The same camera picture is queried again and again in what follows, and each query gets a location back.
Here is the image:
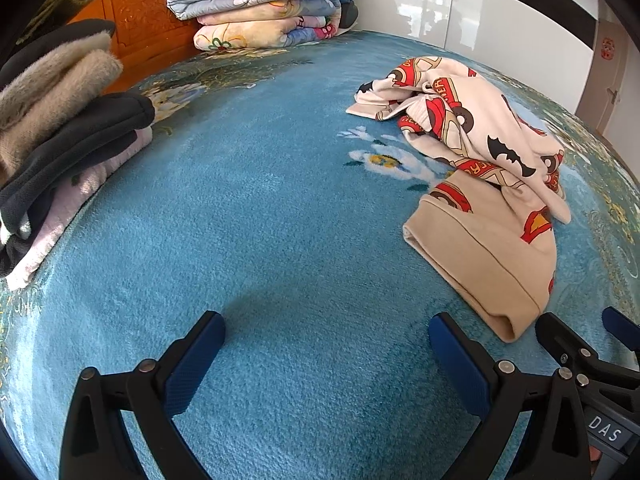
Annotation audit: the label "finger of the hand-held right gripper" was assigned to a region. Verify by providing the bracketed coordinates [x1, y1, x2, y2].
[601, 306, 640, 353]
[535, 312, 640, 408]

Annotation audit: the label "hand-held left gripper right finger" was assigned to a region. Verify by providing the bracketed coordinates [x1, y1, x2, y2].
[428, 312, 598, 480]

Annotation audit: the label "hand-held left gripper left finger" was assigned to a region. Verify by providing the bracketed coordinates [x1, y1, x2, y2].
[59, 311, 226, 480]

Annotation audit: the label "tan cartoon printed pants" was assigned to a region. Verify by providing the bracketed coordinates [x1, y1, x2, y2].
[403, 169, 558, 344]

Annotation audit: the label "cream cartoon printed top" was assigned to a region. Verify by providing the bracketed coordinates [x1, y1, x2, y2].
[346, 55, 572, 225]

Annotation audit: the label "pile of folded fleece clothes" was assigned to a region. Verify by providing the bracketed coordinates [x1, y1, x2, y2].
[0, 92, 155, 277]

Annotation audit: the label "blue floral plush blanket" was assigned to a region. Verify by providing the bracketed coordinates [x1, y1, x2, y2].
[0, 30, 640, 480]

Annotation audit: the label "pale pink folded garment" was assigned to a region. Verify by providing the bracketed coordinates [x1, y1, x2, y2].
[5, 125, 154, 291]

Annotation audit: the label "beige room door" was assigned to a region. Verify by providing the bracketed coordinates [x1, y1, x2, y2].
[575, 17, 634, 147]

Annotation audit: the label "beige fluffy folded garment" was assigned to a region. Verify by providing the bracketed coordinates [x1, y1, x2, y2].
[0, 30, 124, 186]

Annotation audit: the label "white glossy wardrobe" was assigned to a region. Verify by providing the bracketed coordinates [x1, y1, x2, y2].
[345, 0, 622, 111]

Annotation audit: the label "pink and cream floral quilt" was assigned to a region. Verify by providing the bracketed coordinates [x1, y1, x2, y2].
[193, 14, 347, 52]

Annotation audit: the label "orange carved wooden headboard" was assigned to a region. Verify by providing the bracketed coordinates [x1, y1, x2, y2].
[65, 0, 211, 96]

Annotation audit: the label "black folded garment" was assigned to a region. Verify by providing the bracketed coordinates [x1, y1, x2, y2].
[0, 19, 117, 90]

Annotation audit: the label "blue and cream floral quilt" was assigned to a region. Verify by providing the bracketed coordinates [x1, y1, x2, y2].
[196, 0, 345, 28]

